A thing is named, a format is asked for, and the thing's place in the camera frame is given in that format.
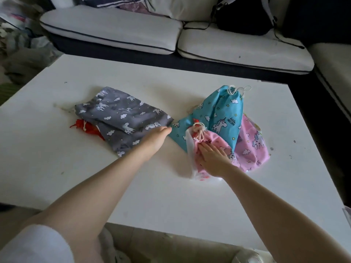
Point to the person's right fingers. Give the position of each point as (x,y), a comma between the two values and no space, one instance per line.
(205,149)

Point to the dark striped pillow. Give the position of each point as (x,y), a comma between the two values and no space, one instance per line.
(115,0)

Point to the black backpack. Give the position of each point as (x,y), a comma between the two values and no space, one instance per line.
(241,16)

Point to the person's right hand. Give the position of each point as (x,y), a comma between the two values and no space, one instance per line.
(215,161)

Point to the pink patterned fabric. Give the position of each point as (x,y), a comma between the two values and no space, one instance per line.
(134,8)

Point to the person's left hand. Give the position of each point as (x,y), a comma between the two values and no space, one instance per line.
(153,142)

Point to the beige seat cushion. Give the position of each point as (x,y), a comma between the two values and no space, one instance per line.
(175,247)

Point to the white shirt sleeve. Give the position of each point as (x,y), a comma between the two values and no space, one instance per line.
(33,246)

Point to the white corner sofa cushion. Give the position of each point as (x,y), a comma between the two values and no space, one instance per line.
(334,65)

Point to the pile of clothes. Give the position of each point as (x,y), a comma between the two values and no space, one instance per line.
(19,51)

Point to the long white sofa seat cushion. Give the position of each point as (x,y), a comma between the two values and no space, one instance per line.
(109,28)

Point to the person's left fingers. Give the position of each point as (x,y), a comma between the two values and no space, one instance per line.
(164,130)

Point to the white sofa back cushion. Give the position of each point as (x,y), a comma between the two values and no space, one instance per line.
(186,6)

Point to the person's right forearm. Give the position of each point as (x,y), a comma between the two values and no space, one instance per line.
(274,213)

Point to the person's left forearm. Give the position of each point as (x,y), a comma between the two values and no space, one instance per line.
(90,199)

